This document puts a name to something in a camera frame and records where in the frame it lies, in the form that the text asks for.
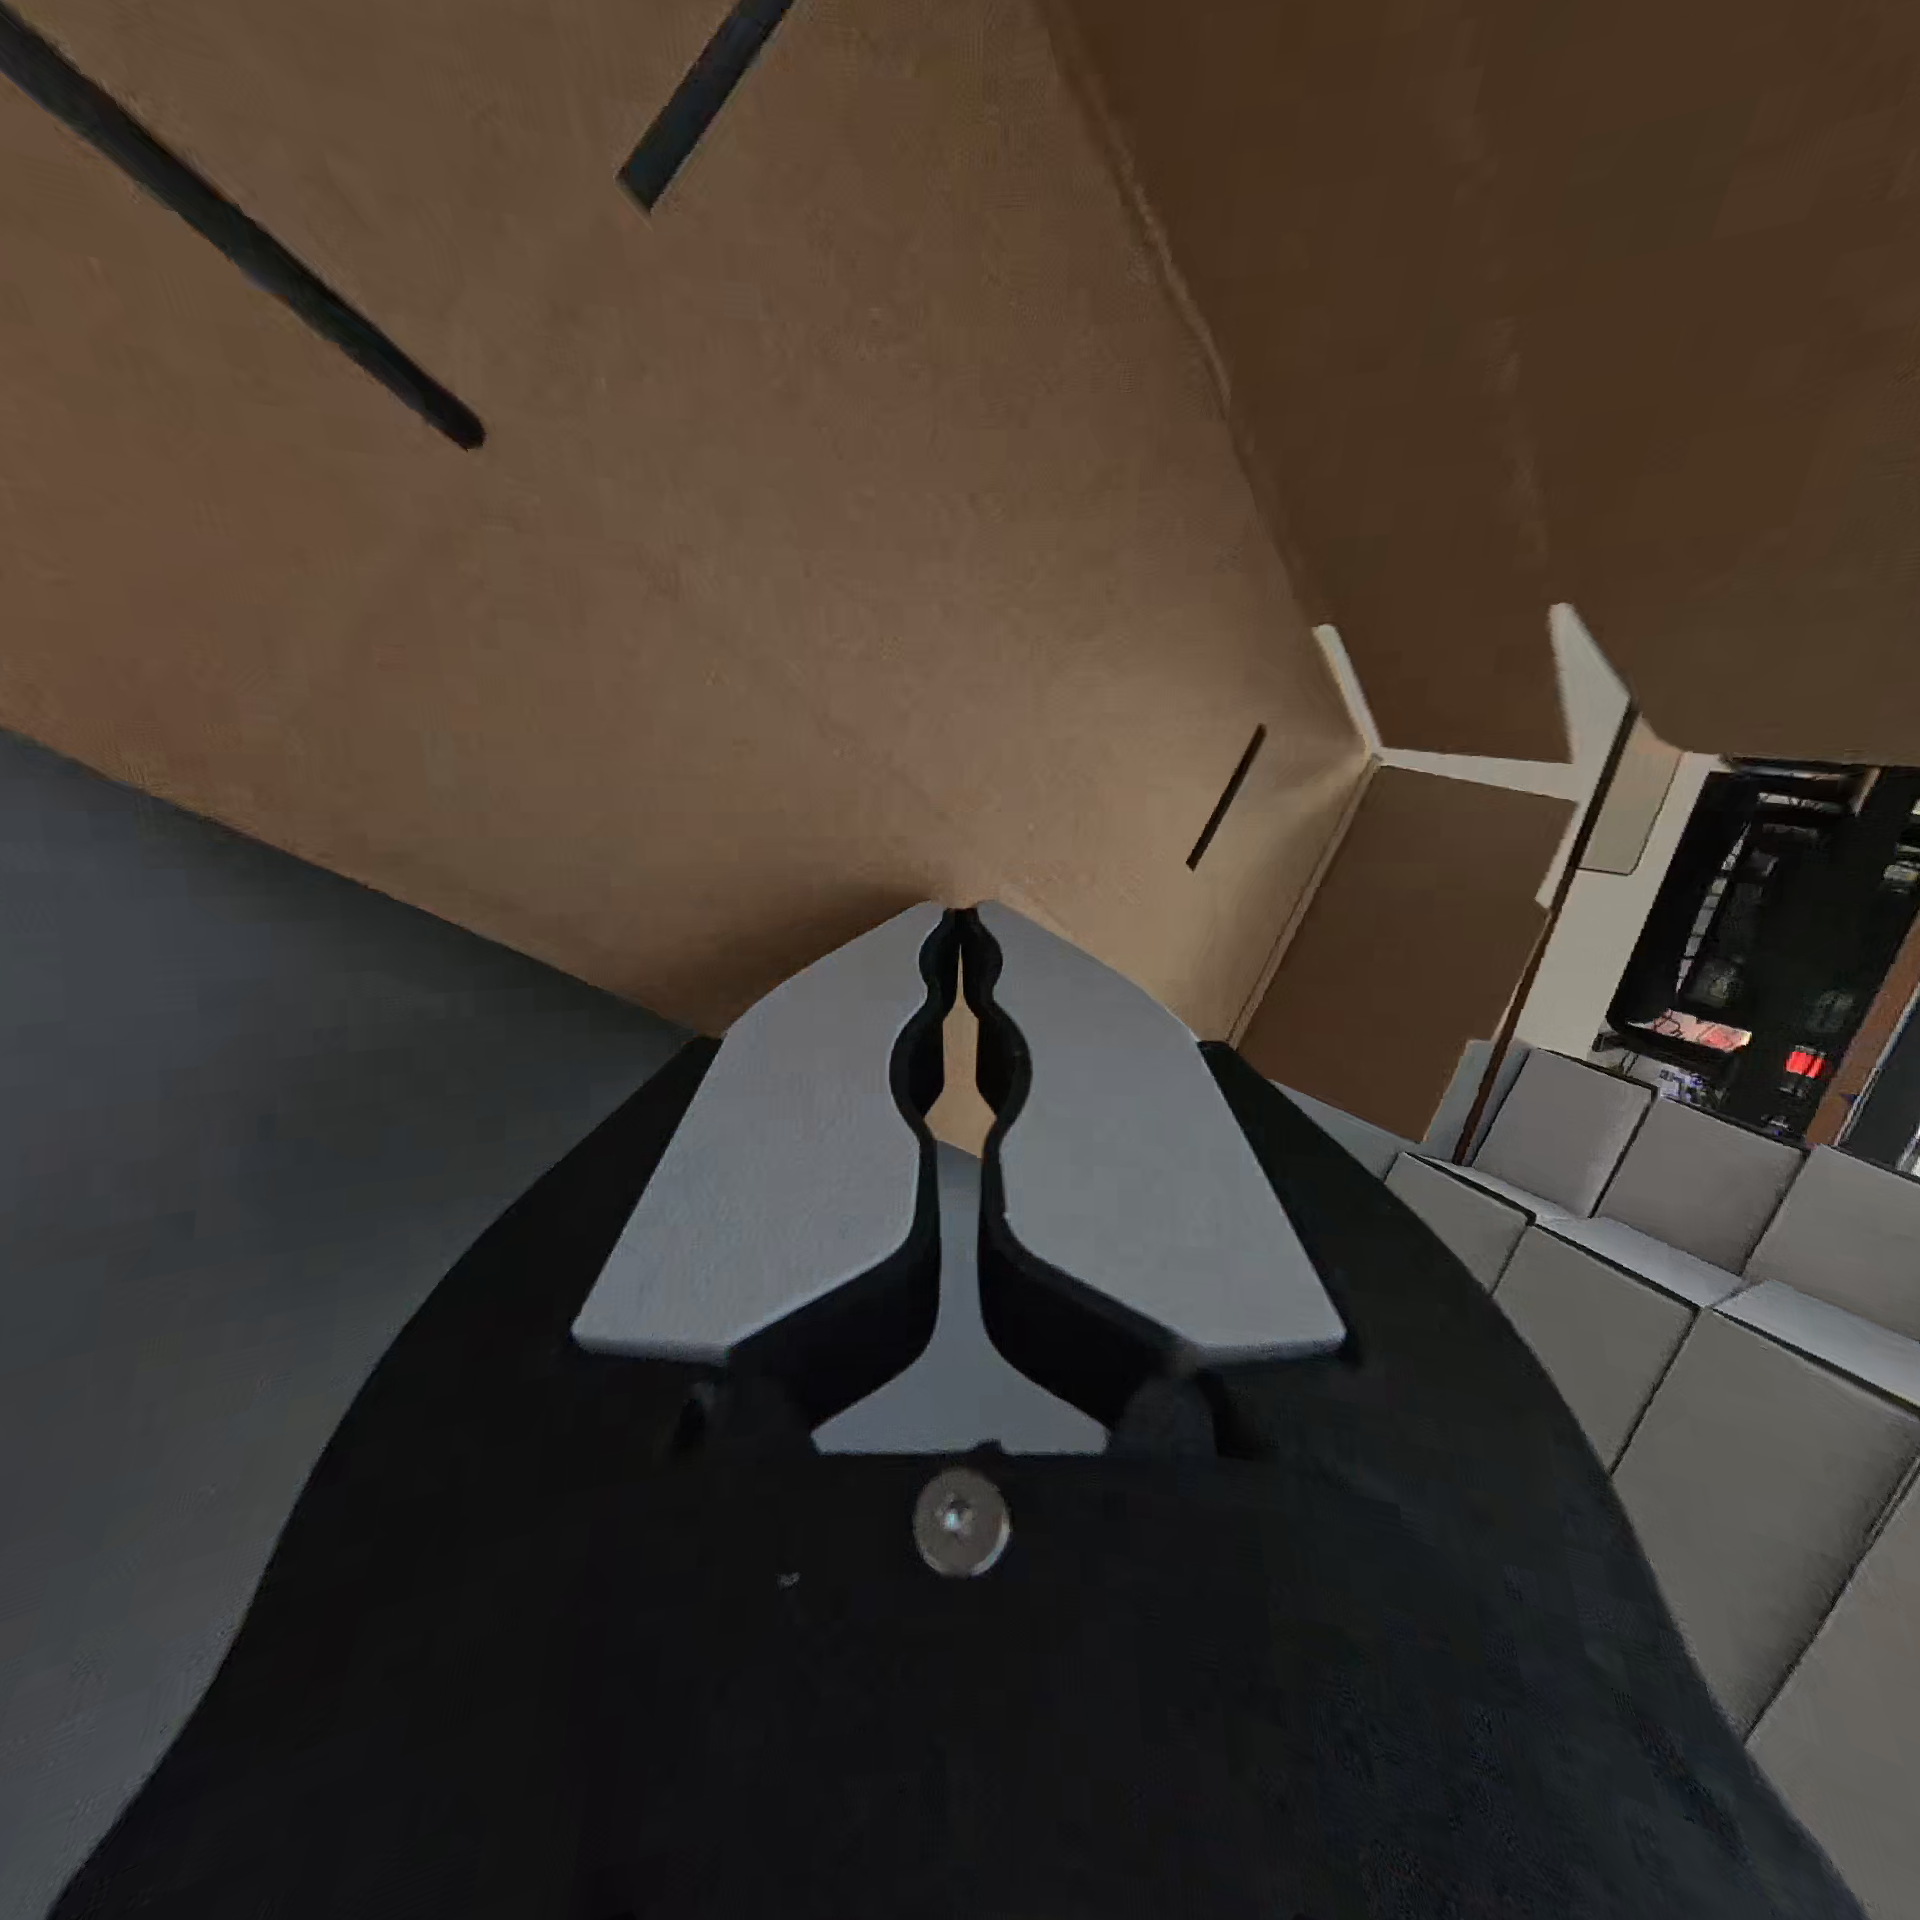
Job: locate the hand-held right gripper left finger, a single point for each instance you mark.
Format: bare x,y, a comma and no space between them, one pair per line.
780,1186

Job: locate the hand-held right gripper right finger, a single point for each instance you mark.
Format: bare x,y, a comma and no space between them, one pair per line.
1137,1186

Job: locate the brown cardboard box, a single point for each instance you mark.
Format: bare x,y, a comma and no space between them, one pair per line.
750,572

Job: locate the grey modular sofa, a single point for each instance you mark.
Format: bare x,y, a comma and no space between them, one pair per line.
1679,1319

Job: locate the dark shelving unit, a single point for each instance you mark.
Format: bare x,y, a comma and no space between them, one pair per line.
1755,960

